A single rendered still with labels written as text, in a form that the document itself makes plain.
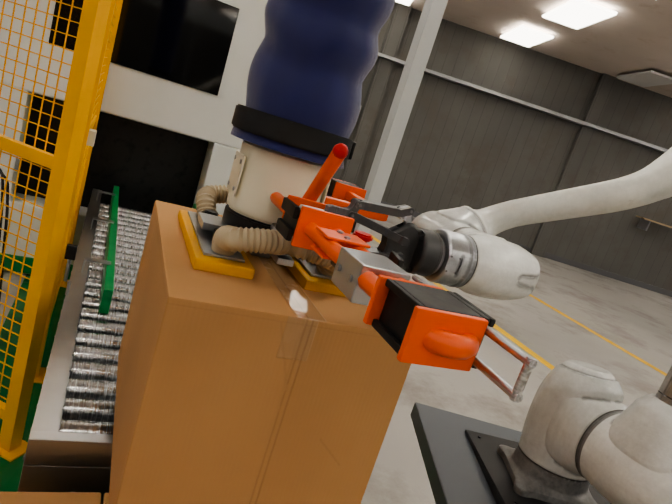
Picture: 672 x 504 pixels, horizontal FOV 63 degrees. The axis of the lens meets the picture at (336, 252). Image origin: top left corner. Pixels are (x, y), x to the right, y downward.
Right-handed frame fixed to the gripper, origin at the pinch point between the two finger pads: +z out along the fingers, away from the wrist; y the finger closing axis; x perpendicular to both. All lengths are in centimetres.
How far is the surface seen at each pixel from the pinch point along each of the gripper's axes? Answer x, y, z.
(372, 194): 311, 26, -163
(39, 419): 37, 61, 32
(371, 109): 988, -70, -439
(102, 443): 29, 59, 19
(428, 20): 310, -107, -161
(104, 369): 69, 65, 19
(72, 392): 59, 67, 26
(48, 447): 29, 61, 29
